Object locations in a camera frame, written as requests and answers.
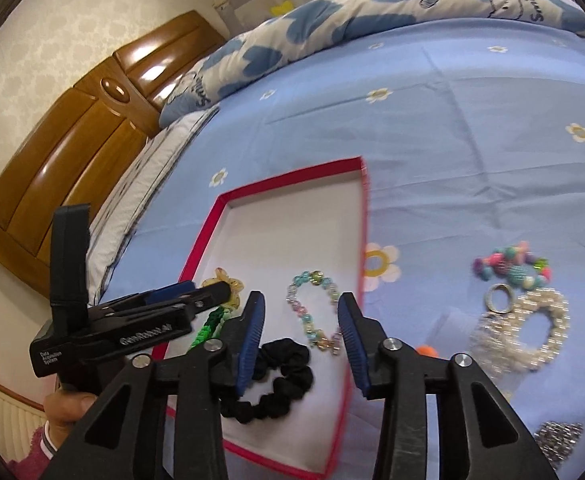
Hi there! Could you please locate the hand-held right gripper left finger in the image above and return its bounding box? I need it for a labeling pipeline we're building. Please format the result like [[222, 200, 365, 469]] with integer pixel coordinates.
[[40, 290, 268, 480]]

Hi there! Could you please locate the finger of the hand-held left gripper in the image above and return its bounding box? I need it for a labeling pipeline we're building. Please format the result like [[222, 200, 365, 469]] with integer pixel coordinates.
[[100, 281, 197, 311], [122, 281, 234, 321]]

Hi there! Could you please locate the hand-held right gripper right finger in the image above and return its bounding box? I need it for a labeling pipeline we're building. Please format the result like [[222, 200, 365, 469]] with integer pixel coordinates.
[[337, 290, 545, 480]]

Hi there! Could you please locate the colourful bead bracelet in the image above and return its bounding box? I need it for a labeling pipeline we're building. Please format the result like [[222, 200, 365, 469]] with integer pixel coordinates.
[[202, 268, 246, 311]]

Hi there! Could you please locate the green braided bracelet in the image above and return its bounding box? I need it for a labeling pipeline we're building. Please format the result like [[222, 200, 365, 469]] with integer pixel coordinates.
[[188, 305, 238, 353]]

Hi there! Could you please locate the black scrunchie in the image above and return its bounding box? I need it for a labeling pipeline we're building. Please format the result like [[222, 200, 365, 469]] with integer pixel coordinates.
[[220, 338, 314, 423]]

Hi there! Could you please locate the pastel glass bead bracelet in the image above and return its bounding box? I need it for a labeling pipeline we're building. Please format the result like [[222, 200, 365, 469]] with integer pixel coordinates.
[[286, 270, 344, 356]]

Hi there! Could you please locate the red shallow box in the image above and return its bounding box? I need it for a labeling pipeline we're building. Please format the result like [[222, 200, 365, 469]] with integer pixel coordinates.
[[150, 156, 369, 478]]

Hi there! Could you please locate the metal ring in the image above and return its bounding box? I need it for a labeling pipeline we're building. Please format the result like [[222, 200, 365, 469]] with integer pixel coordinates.
[[483, 283, 515, 315]]

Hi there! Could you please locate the colorful chunky bead bracelet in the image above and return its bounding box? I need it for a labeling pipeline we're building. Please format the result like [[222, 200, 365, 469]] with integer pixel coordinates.
[[472, 241, 553, 288]]

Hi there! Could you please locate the white pearl bracelet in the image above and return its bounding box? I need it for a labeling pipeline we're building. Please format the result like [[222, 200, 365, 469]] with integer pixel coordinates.
[[469, 287, 570, 376]]

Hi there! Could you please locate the silver chain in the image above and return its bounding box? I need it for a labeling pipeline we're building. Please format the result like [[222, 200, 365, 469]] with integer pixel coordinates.
[[533, 420, 585, 468]]

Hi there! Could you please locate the person's left forearm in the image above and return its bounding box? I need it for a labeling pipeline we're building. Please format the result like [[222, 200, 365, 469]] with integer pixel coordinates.
[[2, 421, 59, 466]]

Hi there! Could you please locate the person's left hand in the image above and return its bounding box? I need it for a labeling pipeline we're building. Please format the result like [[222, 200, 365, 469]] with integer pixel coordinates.
[[42, 389, 98, 442]]

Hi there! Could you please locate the wooden headboard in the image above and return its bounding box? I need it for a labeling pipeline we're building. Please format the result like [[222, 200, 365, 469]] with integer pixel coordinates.
[[0, 10, 226, 296]]

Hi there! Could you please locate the blue floral bed sheet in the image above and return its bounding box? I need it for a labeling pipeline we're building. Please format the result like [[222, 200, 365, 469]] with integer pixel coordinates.
[[97, 17, 585, 480]]

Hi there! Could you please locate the blue heart pattern pillow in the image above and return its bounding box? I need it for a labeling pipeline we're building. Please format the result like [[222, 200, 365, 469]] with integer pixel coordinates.
[[158, 0, 585, 128]]

